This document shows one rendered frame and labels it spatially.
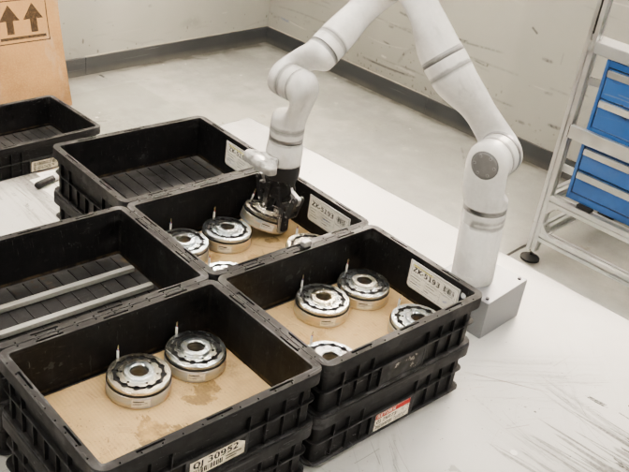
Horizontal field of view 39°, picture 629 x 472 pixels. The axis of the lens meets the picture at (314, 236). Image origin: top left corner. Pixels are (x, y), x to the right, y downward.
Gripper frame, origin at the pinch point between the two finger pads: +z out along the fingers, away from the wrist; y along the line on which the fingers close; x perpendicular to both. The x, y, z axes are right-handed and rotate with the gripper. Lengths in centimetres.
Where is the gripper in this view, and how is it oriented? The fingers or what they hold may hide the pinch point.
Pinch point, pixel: (275, 219)
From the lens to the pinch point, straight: 191.2
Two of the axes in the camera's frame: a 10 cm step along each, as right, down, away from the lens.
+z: -1.4, 8.4, 5.2
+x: -7.5, 2.5, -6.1
